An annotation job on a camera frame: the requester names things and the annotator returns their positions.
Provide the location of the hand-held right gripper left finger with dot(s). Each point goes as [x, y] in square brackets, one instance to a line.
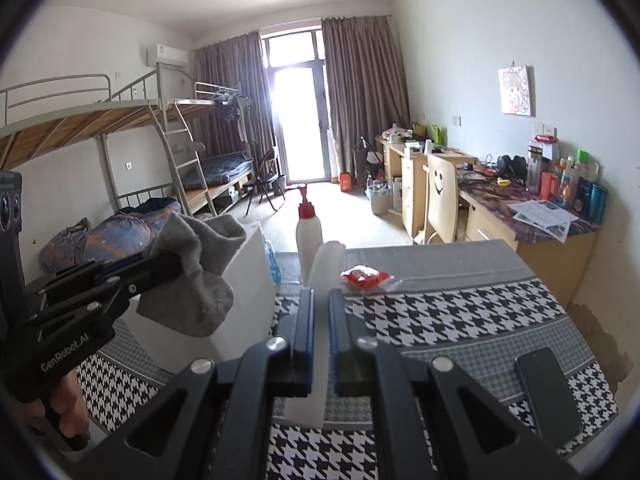
[310, 330]

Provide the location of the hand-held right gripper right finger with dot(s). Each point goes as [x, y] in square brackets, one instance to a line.
[336, 330]

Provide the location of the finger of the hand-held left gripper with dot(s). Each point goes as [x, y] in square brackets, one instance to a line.
[110, 267]
[125, 287]

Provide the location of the white cloth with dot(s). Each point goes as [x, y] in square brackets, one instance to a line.
[327, 265]

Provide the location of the white foam box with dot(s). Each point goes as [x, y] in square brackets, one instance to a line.
[240, 305]

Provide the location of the grey sock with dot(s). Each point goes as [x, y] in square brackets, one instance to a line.
[200, 285]

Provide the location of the person's left hand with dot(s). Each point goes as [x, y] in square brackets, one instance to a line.
[70, 400]

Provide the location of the blue orange quilt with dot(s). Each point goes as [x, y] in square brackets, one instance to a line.
[125, 235]

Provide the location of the purple grey cloth bundle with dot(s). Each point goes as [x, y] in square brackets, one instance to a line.
[65, 247]

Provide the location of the red clear plastic packet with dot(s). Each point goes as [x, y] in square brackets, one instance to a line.
[365, 277]

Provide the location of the white pump bottle red top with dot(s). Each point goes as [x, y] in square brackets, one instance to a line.
[309, 235]

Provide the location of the houndstooth tablecloth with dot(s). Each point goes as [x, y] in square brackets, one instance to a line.
[450, 310]

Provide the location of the metal bunk bed ladder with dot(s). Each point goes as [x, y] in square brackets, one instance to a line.
[187, 160]

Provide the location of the grey waste bin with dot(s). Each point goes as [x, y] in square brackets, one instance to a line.
[378, 202]

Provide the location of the large grey metal bunk bed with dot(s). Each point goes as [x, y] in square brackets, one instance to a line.
[75, 125]

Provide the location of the orange bag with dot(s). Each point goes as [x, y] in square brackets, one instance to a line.
[346, 181]

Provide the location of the small grey metal bunk bed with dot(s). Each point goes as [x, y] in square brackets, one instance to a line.
[225, 170]

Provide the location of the blue checked mattress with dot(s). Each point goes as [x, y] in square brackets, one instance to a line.
[227, 167]

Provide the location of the black folding chair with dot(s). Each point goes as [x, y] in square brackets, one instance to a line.
[265, 180]

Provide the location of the wooden desk with drawers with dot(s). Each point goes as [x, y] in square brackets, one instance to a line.
[412, 185]

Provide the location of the wooden chair with smiley face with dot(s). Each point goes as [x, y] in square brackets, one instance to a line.
[442, 195]

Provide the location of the dark hanging clothes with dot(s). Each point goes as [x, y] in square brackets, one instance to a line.
[227, 109]

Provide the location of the wooden desk with patterned cover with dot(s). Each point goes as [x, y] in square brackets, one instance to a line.
[500, 220]

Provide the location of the glass balcony door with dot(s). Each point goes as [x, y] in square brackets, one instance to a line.
[297, 125]

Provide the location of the white air conditioner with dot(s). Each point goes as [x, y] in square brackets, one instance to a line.
[166, 56]

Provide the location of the wide brown curtain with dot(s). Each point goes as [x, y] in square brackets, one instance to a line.
[225, 80]

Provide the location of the dark blue smartphone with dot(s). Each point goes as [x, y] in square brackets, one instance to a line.
[547, 395]

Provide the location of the printed paper sheets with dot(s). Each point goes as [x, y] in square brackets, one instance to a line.
[542, 217]

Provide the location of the black headphones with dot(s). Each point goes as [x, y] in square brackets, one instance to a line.
[510, 166]

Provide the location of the clear water bottle black lid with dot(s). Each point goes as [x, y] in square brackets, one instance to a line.
[536, 170]

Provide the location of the orange box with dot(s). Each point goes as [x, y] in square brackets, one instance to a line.
[547, 185]

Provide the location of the dark blue bottle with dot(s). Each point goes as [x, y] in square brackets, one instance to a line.
[580, 197]

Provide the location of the red flat pack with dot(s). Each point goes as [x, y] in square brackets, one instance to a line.
[546, 138]

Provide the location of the teal can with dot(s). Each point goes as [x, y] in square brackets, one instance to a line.
[598, 204]

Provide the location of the green cap bottle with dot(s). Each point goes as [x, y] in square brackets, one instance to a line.
[586, 165]

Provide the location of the wall socket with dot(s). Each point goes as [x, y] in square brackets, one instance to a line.
[544, 129]

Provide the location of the cartoon wall poster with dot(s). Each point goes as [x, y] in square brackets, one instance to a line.
[516, 91]

